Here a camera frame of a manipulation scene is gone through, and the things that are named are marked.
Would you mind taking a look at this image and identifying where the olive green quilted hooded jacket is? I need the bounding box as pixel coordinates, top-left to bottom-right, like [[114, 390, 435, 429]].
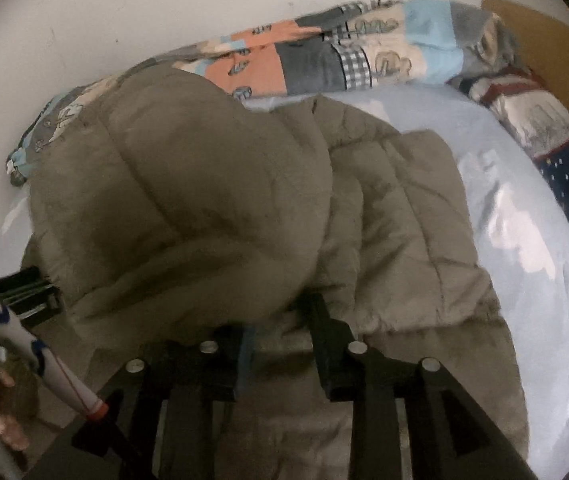
[[28, 65, 529, 479]]

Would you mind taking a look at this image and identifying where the person's left hand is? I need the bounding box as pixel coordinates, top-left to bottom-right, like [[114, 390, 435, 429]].
[[0, 363, 39, 452]]

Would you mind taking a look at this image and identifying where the white rod with red tip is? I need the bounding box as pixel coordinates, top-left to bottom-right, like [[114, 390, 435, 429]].
[[0, 302, 109, 420]]

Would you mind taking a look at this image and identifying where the light blue cloud bed sheet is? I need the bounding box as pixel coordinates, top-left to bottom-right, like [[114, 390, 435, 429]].
[[0, 84, 569, 479]]

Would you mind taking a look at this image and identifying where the navy starred striped pillow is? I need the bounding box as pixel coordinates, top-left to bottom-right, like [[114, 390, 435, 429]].
[[451, 67, 569, 222]]

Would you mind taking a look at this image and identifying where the colourful patchwork rolled quilt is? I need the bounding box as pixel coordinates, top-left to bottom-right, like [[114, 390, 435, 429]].
[[4, 0, 523, 189]]

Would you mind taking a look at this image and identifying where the wooden headboard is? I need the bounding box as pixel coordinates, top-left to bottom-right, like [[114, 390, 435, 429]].
[[482, 0, 569, 110]]

